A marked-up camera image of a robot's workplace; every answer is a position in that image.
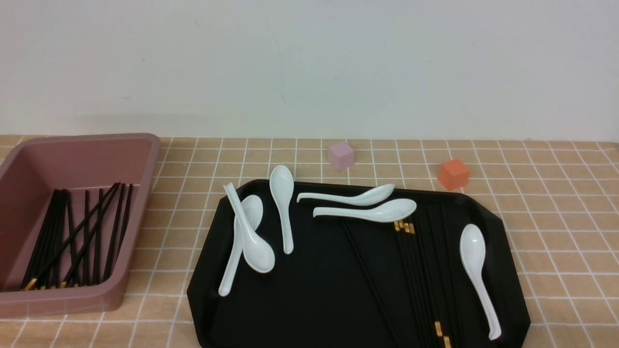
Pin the white spoon horizontal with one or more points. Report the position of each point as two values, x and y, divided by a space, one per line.
390 211
367 198

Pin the orange cube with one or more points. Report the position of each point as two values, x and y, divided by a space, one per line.
454 174

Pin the white spoon upper horizontal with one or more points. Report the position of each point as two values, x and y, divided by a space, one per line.
367 198

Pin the white spoon right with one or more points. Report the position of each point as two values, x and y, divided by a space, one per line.
472 247

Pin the black chopstick diagonal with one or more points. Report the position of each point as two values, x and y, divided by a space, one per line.
370 282

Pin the black chopstick bin leftmost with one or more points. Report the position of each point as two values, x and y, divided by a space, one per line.
32 265

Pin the black gold-banded chopstick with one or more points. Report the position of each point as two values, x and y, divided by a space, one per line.
424 341
420 291
427 282

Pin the white spoon crossing left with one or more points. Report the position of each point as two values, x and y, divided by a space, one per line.
258 253

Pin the white spoon upright centre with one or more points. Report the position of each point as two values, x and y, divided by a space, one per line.
281 185

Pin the black gold-banded chopstick left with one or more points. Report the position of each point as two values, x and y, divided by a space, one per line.
424 341

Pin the black gold-banded chopstick right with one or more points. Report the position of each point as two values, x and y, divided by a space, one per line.
427 282

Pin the lilac cube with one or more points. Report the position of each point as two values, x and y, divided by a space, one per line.
341 156

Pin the black gold-banded chopstick middle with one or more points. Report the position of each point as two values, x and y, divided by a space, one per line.
420 291

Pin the black chopstick bin rightmost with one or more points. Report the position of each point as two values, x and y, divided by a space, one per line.
125 219

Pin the black chopstick bin upright middle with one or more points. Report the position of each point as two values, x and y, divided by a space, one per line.
86 244

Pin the black chopstick bin right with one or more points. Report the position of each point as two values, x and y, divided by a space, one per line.
113 238

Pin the white spoon far left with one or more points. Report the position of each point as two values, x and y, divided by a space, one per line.
232 256

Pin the black chopstick bin crossing long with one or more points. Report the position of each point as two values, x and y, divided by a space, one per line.
65 249

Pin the black chopstick gold tip lower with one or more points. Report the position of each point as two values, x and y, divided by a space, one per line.
439 286

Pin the black plastic tray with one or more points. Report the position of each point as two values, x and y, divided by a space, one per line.
317 296

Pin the pink plastic bin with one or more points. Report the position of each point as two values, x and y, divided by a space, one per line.
29 175

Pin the white spoon lower horizontal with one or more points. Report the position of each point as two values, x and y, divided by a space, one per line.
390 211

